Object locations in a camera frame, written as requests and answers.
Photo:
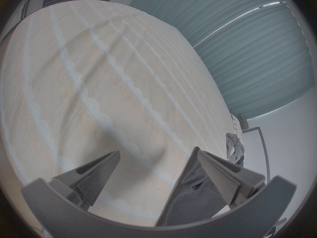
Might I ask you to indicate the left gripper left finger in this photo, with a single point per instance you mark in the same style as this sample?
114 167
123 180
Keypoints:
91 182

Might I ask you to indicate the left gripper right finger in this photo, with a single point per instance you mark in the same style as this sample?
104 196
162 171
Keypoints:
232 182

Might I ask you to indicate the black long-sleeved top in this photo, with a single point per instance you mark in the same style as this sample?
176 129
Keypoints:
188 197

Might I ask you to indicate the bed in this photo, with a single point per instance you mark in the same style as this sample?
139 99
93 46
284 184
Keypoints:
99 83

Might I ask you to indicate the dark blue garment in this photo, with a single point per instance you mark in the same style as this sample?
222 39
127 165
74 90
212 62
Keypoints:
241 165

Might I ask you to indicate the grey garment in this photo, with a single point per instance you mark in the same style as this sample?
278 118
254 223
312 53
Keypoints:
235 145

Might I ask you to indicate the white printed pillow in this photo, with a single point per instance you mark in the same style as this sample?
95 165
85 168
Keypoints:
236 125

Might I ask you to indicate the grey bedside table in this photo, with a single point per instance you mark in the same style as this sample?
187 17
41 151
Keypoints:
244 123

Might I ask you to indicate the blue-green curtain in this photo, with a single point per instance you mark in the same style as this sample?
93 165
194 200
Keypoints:
185 6
260 71

